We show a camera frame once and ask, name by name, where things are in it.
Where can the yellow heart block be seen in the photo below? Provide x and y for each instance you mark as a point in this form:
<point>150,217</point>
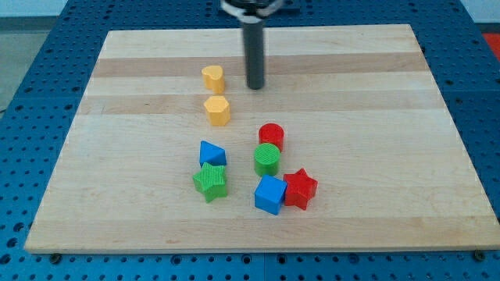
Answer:
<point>213,78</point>

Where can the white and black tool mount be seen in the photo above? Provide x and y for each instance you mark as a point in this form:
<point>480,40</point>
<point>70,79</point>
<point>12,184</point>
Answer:
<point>258,8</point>

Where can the red cylinder block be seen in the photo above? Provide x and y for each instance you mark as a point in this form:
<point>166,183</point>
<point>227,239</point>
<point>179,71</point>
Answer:
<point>272,133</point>

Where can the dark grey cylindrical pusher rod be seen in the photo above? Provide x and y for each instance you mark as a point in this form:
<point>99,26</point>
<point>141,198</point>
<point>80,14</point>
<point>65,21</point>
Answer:
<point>253,42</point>

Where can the blue cube block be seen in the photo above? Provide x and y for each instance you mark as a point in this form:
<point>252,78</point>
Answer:
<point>269,194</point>

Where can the blue triangle block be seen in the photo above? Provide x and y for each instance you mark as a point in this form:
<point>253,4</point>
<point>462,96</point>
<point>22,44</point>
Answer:
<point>212,154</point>

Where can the red star block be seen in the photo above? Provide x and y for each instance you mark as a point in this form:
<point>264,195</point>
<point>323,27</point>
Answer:
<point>301,188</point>

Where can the light wooden board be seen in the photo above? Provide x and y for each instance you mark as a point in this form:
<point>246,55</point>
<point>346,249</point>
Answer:
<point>361,113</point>

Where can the green star block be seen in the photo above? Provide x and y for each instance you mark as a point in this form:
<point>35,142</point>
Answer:
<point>211,181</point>

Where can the green cylinder block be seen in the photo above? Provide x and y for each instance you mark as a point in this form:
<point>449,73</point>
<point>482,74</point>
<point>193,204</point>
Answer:
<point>266,159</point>

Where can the yellow hexagon block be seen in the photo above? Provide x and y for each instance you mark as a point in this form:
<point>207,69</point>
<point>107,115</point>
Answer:
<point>217,110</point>

